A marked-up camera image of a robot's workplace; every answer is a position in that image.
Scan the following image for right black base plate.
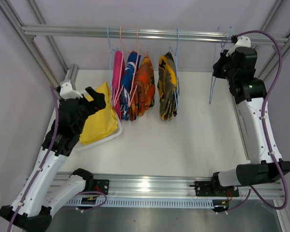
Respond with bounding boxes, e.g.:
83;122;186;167
190;181;240;197

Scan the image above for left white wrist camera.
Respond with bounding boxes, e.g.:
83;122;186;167
55;80;83;100

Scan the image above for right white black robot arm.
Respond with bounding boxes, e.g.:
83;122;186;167
210;46;290;196

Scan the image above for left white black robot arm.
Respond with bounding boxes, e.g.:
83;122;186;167
0;87;106;232

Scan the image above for pink trousers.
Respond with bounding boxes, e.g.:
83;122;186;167
112;51;125;119

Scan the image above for blue white patterned trousers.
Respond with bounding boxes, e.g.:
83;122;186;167
120;51;141;120

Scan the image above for white plastic basket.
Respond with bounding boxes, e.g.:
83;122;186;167
74;106;123;151

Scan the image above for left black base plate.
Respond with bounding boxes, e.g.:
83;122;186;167
92;179;110;195

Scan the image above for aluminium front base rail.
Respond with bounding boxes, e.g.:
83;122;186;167
20;172;286;200

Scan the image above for yellow grey camouflage trousers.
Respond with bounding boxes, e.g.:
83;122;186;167
157;51;178;121

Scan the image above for aluminium frame right posts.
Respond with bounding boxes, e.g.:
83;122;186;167
241;0;290;80

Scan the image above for orange camouflage trousers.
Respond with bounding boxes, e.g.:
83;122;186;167
129;55;155;121

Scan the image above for aluminium frame left posts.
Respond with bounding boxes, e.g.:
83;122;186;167
0;0;79;86

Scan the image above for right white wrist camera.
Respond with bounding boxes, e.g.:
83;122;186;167
226;36;251;57

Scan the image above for aluminium frame posts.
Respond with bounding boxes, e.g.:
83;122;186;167
0;0;79;86
241;0;290;80

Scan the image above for aluminium hanging rail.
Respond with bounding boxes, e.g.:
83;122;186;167
20;24;289;47

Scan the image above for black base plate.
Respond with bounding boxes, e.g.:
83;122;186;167
190;181;240;197
92;179;110;195

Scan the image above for light blue wire hanger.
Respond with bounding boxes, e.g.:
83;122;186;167
209;26;233;105

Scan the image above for pink hanger of orange trousers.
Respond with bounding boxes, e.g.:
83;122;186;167
128;27;140;107

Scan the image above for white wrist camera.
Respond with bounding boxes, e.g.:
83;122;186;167
226;36;251;57
55;80;83;100

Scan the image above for blue hanger of camouflage trousers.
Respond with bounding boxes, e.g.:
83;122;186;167
169;29;180;111

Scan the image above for white slotted cable duct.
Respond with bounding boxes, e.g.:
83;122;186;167
65;197;214;209

